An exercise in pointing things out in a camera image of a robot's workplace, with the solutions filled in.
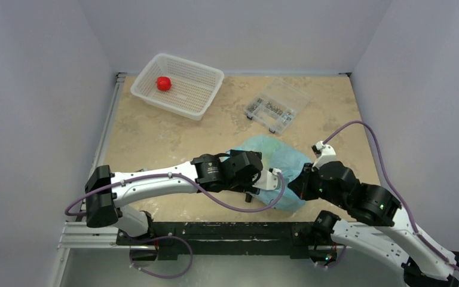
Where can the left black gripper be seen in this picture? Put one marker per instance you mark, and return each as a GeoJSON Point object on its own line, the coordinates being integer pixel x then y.
{"type": "Point", "coordinates": [247, 185]}

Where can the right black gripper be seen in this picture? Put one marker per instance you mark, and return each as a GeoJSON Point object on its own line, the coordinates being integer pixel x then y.
{"type": "Point", "coordinates": [297, 188]}

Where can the light blue plastic bag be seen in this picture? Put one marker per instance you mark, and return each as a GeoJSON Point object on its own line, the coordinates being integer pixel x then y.
{"type": "Point", "coordinates": [277, 154]}

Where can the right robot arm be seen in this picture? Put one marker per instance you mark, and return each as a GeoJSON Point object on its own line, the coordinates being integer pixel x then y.
{"type": "Point", "coordinates": [380, 228]}

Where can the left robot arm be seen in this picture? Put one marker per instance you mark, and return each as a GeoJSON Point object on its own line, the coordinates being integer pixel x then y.
{"type": "Point", "coordinates": [110, 194]}

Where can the red fake fruit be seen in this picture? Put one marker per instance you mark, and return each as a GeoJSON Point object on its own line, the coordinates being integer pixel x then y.
{"type": "Point", "coordinates": [163, 83]}

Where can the clear plastic screw organizer box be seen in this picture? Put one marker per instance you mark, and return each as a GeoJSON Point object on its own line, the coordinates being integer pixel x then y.
{"type": "Point", "coordinates": [277, 105]}

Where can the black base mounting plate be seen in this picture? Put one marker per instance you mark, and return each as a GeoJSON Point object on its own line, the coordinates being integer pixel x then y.
{"type": "Point", "coordinates": [168, 240]}

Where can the white perforated plastic basket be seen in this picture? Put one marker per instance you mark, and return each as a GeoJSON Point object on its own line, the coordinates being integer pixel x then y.
{"type": "Point", "coordinates": [194, 85]}

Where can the black T-handle tool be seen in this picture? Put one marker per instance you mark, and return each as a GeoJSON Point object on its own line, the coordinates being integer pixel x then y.
{"type": "Point", "coordinates": [248, 197]}

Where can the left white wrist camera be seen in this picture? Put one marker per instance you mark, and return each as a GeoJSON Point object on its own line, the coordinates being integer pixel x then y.
{"type": "Point", "coordinates": [267, 180]}

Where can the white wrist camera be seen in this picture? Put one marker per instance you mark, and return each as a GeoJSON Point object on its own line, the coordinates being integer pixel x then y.
{"type": "Point", "coordinates": [267, 180]}
{"type": "Point", "coordinates": [324, 154]}

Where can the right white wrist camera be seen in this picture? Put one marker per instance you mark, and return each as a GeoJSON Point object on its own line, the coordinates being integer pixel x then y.
{"type": "Point", "coordinates": [324, 154]}

